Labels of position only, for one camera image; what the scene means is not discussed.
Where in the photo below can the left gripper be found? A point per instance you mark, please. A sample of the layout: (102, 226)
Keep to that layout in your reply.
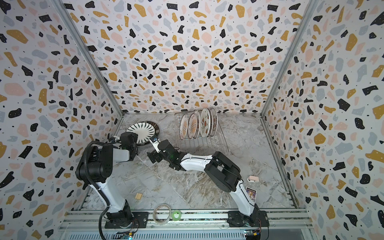
(132, 135)

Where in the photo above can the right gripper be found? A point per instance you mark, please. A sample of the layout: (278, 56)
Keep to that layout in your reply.
(156, 154)

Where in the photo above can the blue striped white plate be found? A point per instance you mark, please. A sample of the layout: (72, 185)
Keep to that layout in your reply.
(142, 129)

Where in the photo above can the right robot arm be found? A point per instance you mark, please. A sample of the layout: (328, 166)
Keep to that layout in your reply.
(222, 171)

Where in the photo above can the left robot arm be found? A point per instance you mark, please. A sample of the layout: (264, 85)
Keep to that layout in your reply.
(95, 170)

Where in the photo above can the small wooden block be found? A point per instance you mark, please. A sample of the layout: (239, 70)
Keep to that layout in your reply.
(138, 196)

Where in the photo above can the orange sunburst plate front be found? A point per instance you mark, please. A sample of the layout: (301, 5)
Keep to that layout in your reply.
(183, 127)

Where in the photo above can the orange sunburst plate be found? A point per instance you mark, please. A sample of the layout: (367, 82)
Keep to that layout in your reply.
(193, 127)
(183, 127)

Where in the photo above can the clear tape roll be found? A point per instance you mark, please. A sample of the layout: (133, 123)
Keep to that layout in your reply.
(162, 214)

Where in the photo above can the green tape roll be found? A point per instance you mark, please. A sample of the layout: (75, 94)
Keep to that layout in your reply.
(176, 215)

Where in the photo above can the green rim eat plate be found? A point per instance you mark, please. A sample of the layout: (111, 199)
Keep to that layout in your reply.
(205, 123)

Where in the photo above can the green rim rear plate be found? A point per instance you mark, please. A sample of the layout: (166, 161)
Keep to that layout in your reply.
(214, 121)

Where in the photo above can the watermelon blue rim plate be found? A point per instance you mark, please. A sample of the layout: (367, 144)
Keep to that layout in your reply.
(211, 122)

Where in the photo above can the pink small object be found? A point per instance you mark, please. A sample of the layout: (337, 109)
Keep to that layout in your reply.
(253, 179)

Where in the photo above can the colourful card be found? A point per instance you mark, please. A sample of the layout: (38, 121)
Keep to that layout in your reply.
(252, 193)

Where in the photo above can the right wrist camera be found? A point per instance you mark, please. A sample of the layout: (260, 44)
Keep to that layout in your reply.
(154, 140)

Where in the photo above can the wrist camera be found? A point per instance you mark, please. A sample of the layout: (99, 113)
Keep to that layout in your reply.
(154, 140)
(114, 139)

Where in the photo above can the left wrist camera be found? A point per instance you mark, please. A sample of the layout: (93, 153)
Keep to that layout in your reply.
(114, 139)

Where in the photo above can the wire dish rack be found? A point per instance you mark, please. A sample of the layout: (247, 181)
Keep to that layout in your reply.
(200, 146)

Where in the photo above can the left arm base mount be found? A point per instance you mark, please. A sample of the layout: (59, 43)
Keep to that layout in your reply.
(135, 220)

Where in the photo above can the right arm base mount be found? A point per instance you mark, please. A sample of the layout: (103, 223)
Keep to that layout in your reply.
(257, 219)

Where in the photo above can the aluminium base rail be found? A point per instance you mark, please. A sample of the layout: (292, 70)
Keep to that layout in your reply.
(285, 224)

